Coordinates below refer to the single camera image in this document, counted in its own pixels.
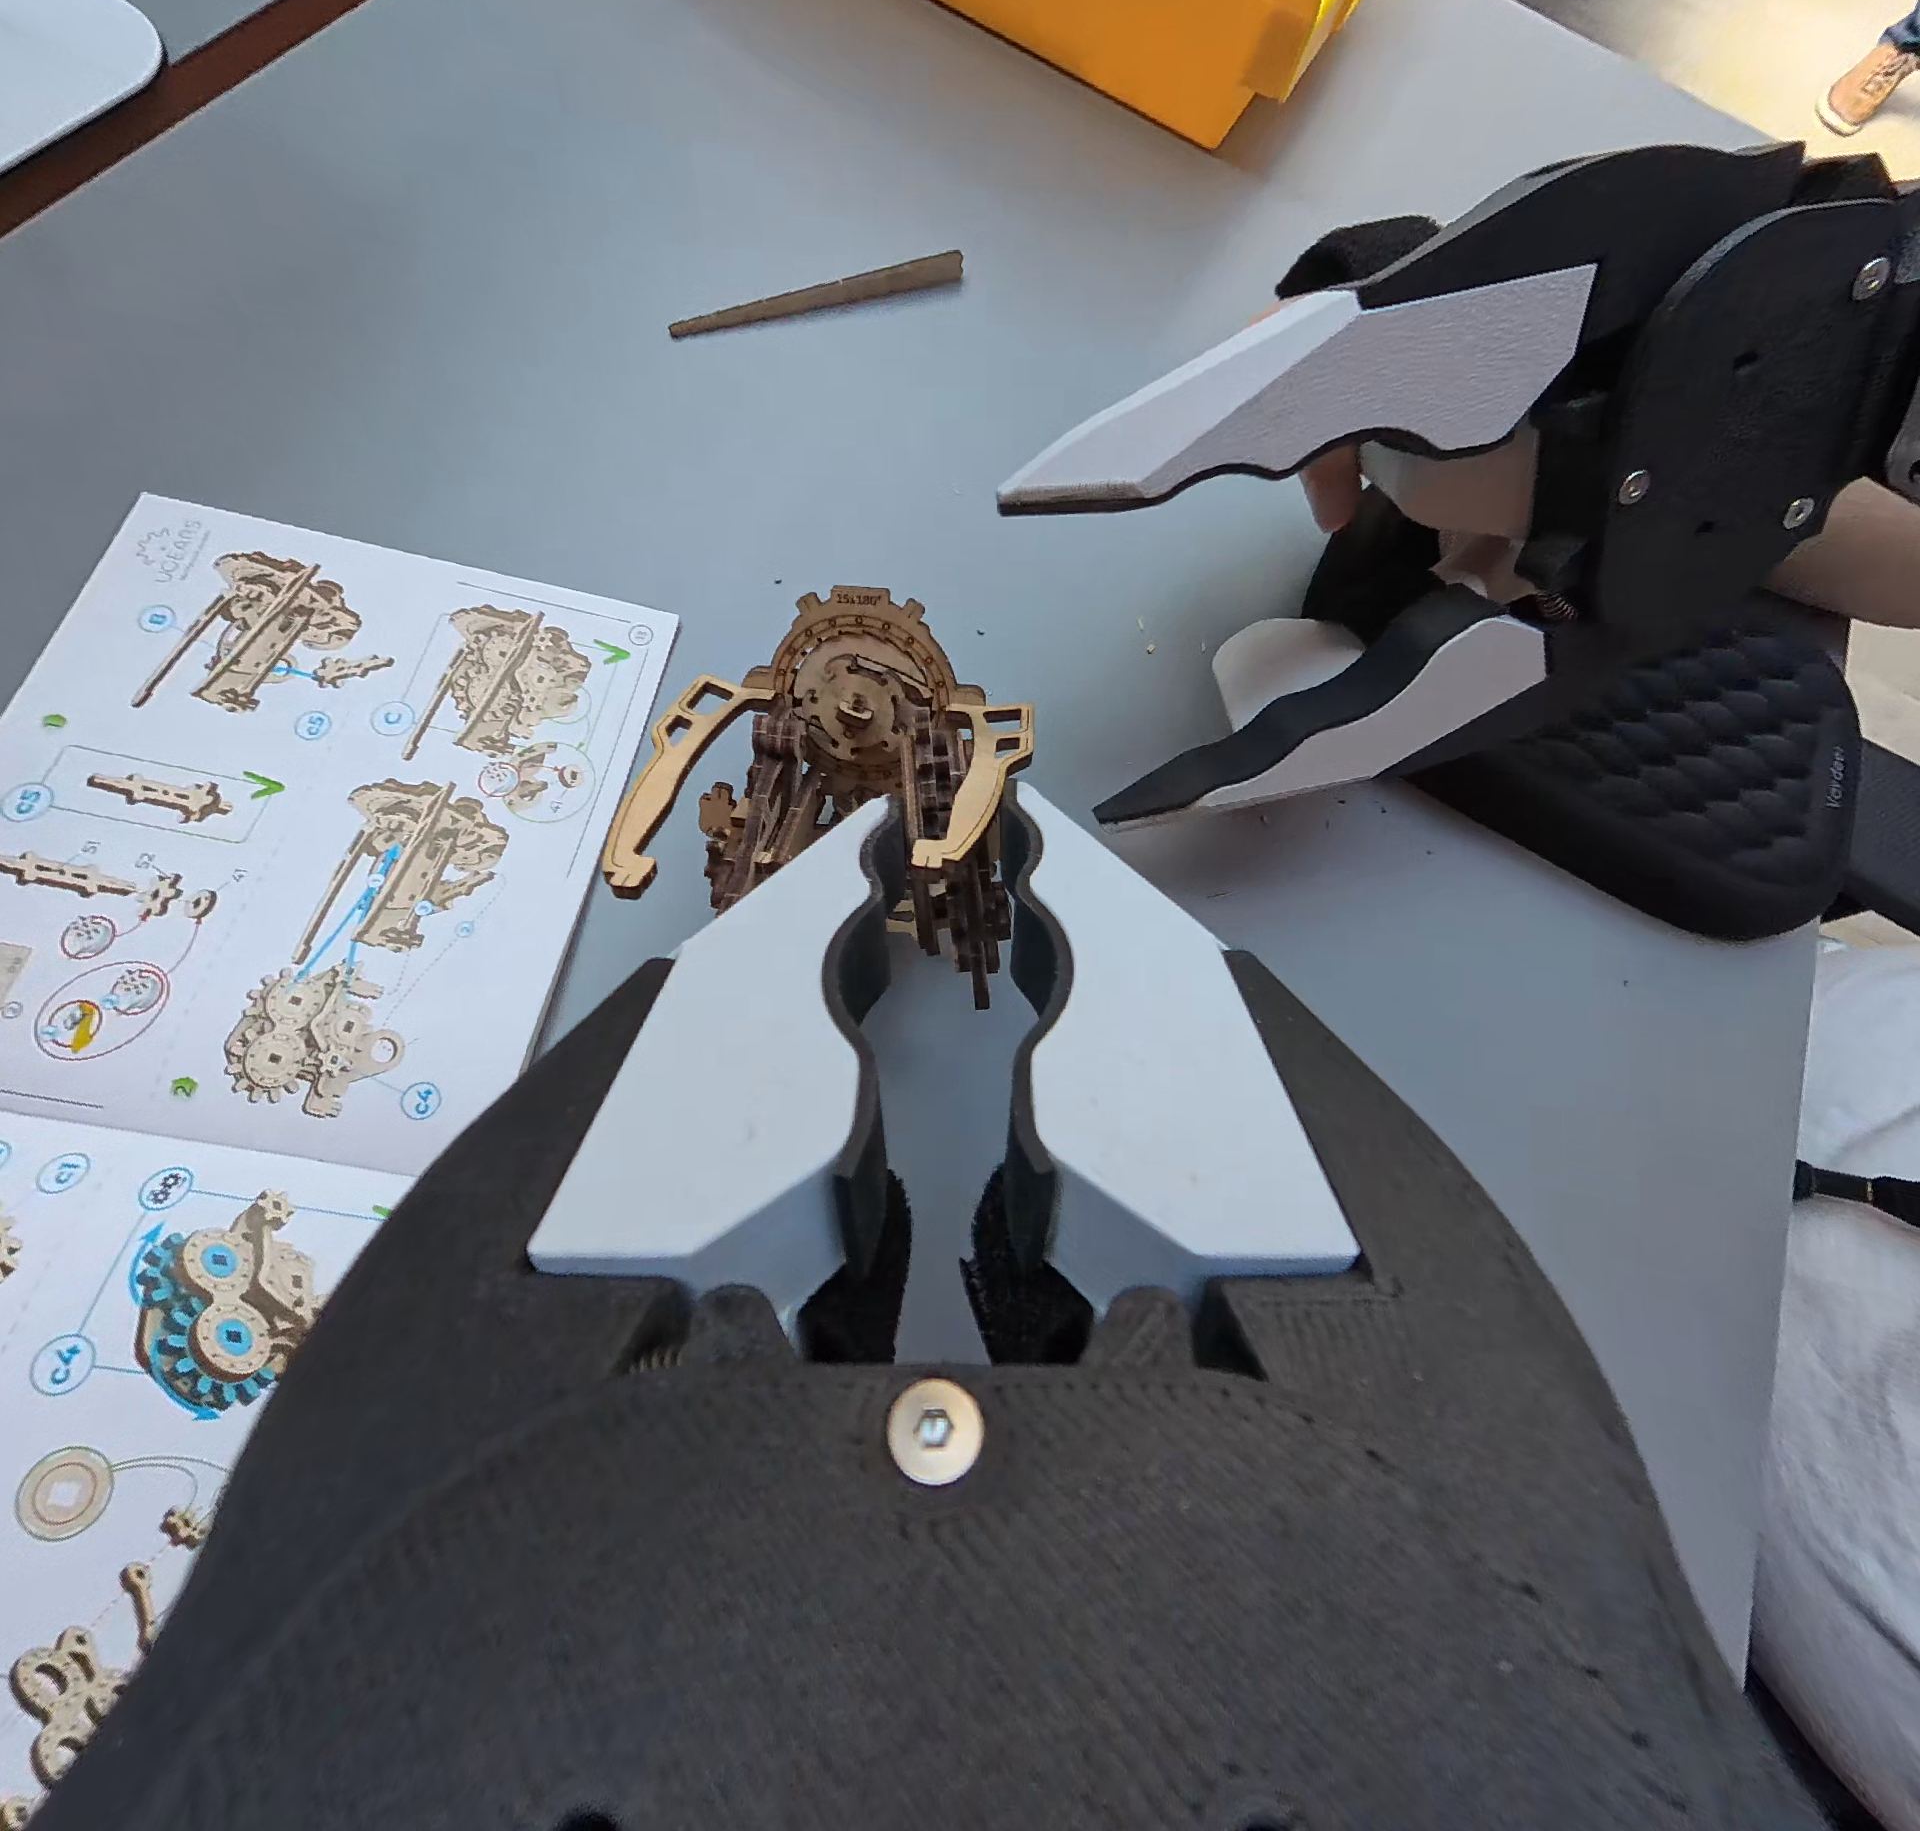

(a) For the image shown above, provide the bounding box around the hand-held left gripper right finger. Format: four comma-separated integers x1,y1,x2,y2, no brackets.
1007,784,1365,1336

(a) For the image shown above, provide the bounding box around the tapered dark wooden stick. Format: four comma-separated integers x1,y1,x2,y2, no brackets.
668,251,964,341

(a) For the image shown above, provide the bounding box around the yellow plastic bin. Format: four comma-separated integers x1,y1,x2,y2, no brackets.
770,0,1411,149

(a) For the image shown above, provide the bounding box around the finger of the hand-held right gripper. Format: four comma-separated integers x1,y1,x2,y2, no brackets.
993,260,1602,519
1092,584,1560,832

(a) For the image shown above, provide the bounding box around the white stand base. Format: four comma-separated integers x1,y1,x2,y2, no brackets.
0,0,165,179

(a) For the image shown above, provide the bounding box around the black strap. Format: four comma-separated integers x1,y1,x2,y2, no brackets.
1790,1161,1920,1217

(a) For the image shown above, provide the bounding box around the white instruction booklet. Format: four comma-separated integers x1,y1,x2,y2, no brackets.
0,493,679,1831

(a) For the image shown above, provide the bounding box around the wooden gear model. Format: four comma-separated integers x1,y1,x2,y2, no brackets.
704,584,1036,1011

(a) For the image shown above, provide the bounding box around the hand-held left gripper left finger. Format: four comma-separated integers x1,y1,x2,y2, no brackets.
525,796,886,1339

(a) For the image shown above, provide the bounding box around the person's right forearm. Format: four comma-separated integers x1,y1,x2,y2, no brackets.
1760,477,1920,622

